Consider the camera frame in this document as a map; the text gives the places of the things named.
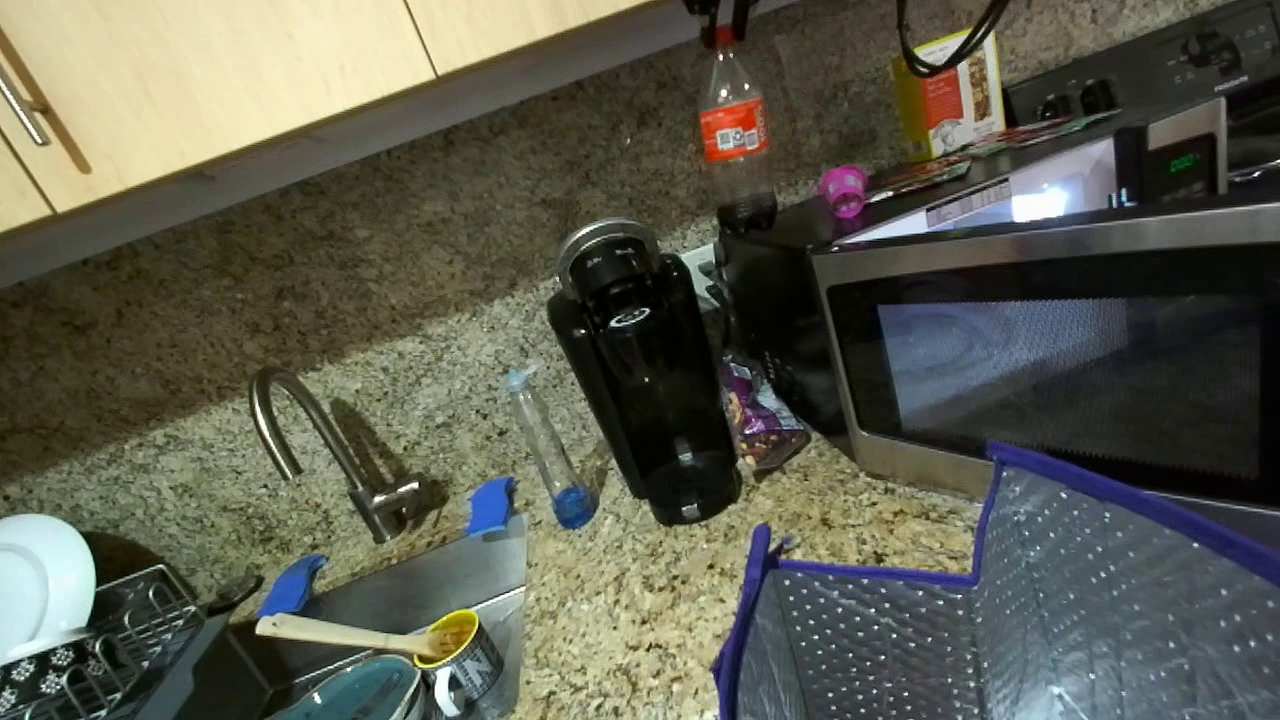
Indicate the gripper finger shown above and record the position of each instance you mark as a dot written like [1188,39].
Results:
[700,5]
[742,14]

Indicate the clear soda bottle red label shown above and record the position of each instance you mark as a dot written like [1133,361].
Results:
[736,130]

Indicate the purple snack bag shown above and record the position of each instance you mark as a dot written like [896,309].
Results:
[765,425]

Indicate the clear bottle blue cap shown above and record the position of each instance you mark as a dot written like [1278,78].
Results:
[548,450]

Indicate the silver insulated bag purple trim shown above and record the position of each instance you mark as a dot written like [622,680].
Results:
[1050,620]

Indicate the pink coffee pod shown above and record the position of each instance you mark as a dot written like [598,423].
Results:
[844,190]

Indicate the yellow cardboard box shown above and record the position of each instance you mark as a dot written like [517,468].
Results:
[950,100]

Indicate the printed flyers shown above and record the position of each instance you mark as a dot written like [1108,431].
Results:
[920,172]

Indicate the steel microwave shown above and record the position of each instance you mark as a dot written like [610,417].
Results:
[1000,300]

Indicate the black coffee maker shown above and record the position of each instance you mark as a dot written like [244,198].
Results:
[650,400]

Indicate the black stove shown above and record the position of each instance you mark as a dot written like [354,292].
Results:
[1160,60]

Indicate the microwave door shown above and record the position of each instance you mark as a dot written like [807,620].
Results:
[1060,370]

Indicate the large cabinet door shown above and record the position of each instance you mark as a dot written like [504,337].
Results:
[220,80]

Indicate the blue rack grip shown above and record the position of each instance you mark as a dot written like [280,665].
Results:
[291,586]
[491,505]

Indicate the steel tap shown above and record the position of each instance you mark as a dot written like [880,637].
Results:
[330,440]

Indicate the steel sink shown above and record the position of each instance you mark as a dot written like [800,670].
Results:
[430,585]

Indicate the mug with yellow inside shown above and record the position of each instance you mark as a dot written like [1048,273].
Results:
[470,665]

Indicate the wooden spoon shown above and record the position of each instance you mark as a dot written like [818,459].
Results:
[340,634]

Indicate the teal bowl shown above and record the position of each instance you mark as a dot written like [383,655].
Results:
[360,695]

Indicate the white bowl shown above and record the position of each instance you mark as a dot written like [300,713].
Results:
[40,580]

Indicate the white wall socket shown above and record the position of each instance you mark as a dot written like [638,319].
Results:
[703,275]

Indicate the wooden wall cabinet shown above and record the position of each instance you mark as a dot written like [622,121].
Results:
[250,110]

